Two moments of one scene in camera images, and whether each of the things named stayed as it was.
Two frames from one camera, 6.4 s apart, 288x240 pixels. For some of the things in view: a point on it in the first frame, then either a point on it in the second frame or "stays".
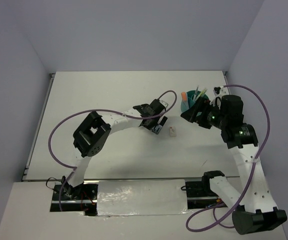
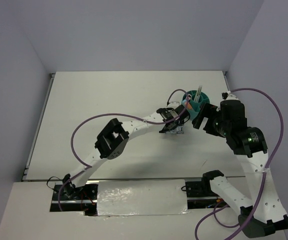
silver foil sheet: [141, 197] stays
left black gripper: [150, 127] → [166, 130]
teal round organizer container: [192, 96] stays
